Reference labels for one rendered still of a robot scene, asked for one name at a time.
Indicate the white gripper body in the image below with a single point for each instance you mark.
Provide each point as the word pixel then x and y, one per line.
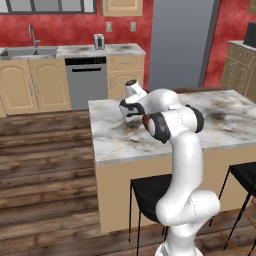
pixel 132 117

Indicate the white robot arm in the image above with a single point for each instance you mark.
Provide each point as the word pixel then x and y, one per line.
pixel 186 156

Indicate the reddish brown bowl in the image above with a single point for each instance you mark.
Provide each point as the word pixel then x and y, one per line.
pixel 145 121

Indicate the beige drawer cupboard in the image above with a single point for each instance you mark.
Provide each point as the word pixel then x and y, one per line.
pixel 125 75

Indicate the grey dishwasher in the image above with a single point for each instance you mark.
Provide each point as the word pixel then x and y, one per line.
pixel 86 85

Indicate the beige kitchen island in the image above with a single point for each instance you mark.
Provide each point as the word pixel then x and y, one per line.
pixel 116 190

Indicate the black bar stool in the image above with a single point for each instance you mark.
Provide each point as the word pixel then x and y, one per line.
pixel 245 173
pixel 146 195

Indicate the tall grey fridge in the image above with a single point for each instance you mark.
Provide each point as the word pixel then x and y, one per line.
pixel 180 43

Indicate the beige arched-door cupboard run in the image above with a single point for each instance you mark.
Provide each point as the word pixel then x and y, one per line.
pixel 36 85

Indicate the beige side cupboard run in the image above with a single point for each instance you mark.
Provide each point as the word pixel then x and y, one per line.
pixel 238 70

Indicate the grey sink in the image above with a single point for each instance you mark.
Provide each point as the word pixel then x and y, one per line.
pixel 30 52

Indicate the silver tap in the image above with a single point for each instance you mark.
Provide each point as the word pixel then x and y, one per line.
pixel 32 35

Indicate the dark-framed window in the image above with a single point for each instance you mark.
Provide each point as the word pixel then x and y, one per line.
pixel 46 6

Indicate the black microwave oven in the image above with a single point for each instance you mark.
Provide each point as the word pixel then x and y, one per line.
pixel 250 35

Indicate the grey wall socket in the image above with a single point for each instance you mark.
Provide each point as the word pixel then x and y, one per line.
pixel 133 26
pixel 109 26

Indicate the beige corner wall cupboard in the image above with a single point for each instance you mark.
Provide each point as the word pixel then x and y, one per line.
pixel 252 6

